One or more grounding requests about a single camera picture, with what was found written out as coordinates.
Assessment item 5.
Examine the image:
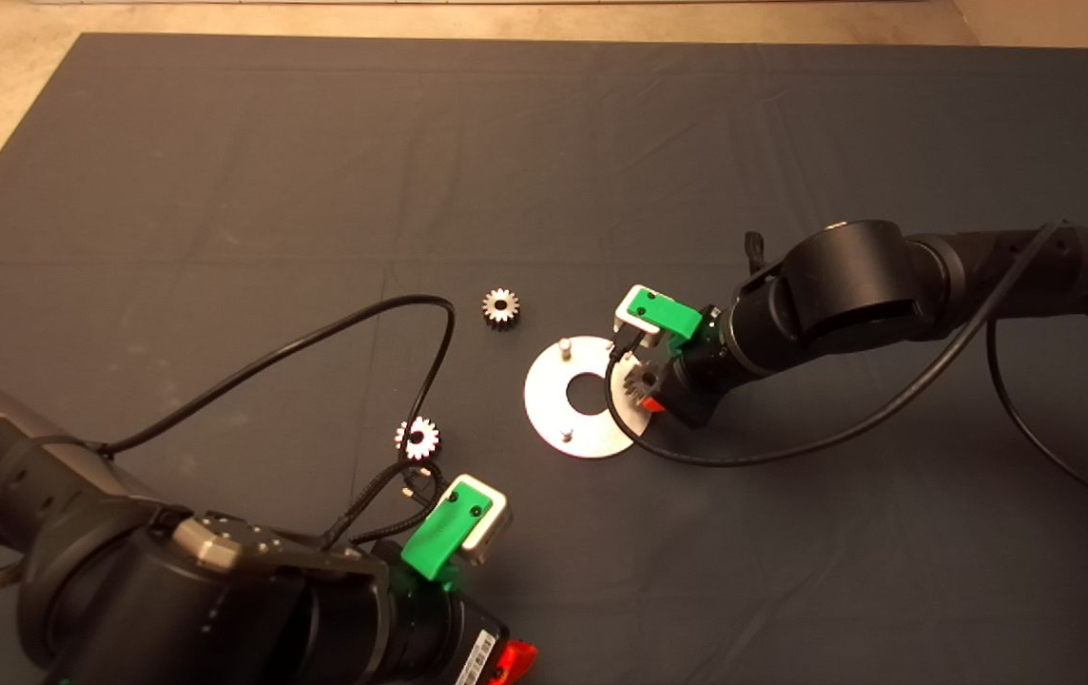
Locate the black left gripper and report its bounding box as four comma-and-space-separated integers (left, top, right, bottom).
416, 595, 539, 685

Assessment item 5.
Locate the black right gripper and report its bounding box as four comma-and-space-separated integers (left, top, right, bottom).
644, 344, 733, 429

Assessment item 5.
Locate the small steel planetary gear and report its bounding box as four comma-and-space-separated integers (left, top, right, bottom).
622, 364, 659, 405
394, 417, 440, 462
481, 288, 521, 331

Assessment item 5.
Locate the round metal carrier plate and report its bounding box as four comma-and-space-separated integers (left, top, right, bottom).
524, 335, 651, 460

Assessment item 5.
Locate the dark grey table cloth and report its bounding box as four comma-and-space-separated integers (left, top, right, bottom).
0, 34, 1088, 685

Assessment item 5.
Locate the green right camera mount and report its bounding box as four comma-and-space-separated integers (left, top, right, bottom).
626, 290, 703, 345

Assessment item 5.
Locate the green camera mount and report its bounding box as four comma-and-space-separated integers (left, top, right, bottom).
626, 290, 703, 345
401, 482, 493, 583

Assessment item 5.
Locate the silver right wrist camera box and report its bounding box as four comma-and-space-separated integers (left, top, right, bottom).
614, 284, 669, 336

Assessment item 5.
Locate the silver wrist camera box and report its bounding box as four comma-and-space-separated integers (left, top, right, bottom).
444, 474, 514, 567
614, 284, 669, 336

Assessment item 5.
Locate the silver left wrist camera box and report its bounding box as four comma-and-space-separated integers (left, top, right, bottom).
444, 474, 514, 567

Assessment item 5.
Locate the green left camera mount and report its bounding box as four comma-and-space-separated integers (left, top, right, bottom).
401, 482, 493, 583

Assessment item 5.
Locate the smooth black right camera cable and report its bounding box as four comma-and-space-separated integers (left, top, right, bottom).
606, 221, 1088, 519

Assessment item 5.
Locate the smooth black camera cable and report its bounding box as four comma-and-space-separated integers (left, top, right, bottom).
102, 296, 458, 500
606, 221, 1088, 519

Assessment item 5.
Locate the braided black right wrist cable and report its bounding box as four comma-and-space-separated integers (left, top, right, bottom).
744, 231, 787, 286

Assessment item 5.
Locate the braided black wrist cable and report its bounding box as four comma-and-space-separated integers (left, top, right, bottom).
321, 461, 445, 548
744, 231, 787, 286

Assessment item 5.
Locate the braided black left wrist cable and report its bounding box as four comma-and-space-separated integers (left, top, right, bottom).
321, 461, 445, 548

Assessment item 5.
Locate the smooth black left camera cable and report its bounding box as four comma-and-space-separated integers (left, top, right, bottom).
102, 296, 458, 500

